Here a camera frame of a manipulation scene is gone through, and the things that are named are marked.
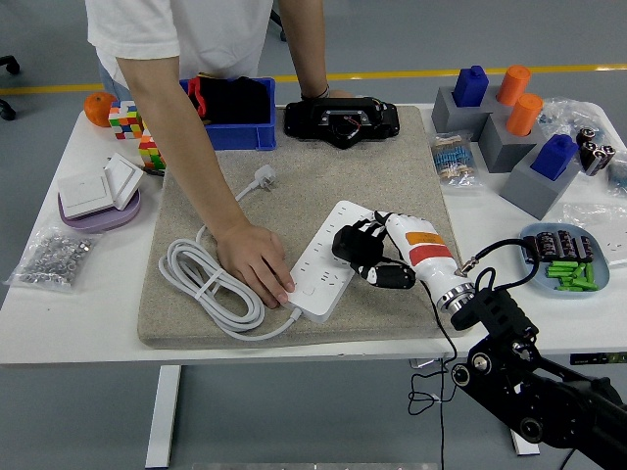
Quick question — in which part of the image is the person's right hand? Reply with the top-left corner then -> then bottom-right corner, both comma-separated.
215,222 -> 297,309

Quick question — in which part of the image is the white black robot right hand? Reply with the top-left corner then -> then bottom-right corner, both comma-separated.
350,210 -> 472,300

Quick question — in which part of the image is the white power strip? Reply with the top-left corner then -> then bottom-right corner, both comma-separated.
286,199 -> 381,325

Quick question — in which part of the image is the black plug adapter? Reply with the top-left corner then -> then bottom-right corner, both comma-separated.
331,225 -> 386,268

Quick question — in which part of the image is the black machine part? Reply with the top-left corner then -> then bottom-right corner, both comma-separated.
283,95 -> 401,151

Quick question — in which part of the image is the black office chair base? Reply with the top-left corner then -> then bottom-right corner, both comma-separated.
0,54 -> 22,122
268,7 -> 290,43

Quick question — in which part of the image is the grey-brown mat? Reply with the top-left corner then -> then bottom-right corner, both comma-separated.
136,104 -> 476,350

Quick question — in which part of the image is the bag of resistors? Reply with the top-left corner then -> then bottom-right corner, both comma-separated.
428,130 -> 484,190

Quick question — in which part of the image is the blue plastic bin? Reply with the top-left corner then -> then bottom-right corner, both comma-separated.
178,76 -> 278,152

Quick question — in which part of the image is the black and red cloth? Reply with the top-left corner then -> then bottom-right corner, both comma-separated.
187,72 -> 272,126

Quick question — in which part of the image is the grey holder block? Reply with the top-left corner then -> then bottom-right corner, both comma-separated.
430,86 -> 493,134
483,85 -> 510,114
477,111 -> 546,174
499,155 -> 582,220

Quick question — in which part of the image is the blue square peg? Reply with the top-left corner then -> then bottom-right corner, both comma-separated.
451,64 -> 491,109
530,133 -> 580,182

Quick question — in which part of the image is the black capacitors row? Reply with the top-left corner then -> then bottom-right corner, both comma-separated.
521,229 -> 596,265

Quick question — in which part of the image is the green cylinders pile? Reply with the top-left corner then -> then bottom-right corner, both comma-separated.
544,259 -> 600,293

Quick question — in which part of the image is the colourful puzzle cube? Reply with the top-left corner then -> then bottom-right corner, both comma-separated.
107,99 -> 144,141
137,134 -> 167,171

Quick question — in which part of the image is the purple tray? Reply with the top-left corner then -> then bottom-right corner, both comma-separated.
57,188 -> 142,234

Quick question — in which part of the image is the person's torso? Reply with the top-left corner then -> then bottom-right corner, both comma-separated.
85,0 -> 275,104

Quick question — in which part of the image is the orange cylinder peg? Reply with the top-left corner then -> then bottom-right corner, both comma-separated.
496,65 -> 533,107
505,92 -> 545,137

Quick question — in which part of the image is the white table leg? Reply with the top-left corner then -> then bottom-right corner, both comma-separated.
508,430 -> 542,457
145,364 -> 182,469

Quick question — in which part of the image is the light blue plate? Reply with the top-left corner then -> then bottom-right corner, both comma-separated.
517,222 -> 612,299

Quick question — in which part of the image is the clear bag of blue parts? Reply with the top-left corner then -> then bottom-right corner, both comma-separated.
537,96 -> 608,143

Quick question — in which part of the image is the large black capacitor bundle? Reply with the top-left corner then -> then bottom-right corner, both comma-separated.
575,125 -> 617,177

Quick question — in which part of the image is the black table control panel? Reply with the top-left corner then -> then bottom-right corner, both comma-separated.
569,352 -> 627,366

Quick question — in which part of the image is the bag of metal nuts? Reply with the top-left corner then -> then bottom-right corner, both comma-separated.
3,225 -> 102,296

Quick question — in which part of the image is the bag of blue components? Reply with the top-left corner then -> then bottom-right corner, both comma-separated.
605,149 -> 627,195

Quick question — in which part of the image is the orange fruit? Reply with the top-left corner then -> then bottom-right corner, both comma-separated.
82,91 -> 119,129

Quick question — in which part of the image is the white power strip cord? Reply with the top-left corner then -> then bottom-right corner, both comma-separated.
157,164 -> 304,343

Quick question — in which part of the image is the white wall switch panel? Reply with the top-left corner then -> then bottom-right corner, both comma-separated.
102,152 -> 146,212
56,173 -> 119,220

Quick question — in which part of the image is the thin black hanging cable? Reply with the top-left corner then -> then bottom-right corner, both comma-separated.
439,361 -> 447,470

